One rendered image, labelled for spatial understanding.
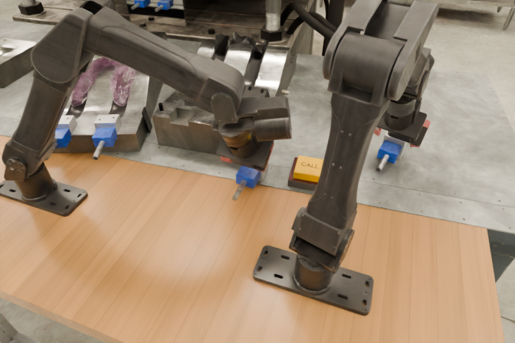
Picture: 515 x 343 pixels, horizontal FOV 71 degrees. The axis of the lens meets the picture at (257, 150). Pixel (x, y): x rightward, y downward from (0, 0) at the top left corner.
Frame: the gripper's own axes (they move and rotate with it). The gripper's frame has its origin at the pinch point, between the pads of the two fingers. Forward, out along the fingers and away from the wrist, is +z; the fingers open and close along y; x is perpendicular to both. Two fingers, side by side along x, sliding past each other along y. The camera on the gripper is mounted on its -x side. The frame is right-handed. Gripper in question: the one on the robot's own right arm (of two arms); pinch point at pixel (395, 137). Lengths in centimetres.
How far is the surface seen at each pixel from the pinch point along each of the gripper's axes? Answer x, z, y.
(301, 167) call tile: 18.6, -9.1, 13.9
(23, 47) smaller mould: 20, -13, 118
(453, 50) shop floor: -202, 209, 16
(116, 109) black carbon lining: 26, -15, 64
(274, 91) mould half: 1.0, -4.6, 32.1
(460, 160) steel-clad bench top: -3.6, 7.4, -14.8
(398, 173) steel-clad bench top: 7.7, 1.2, -3.9
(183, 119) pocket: 21, -13, 45
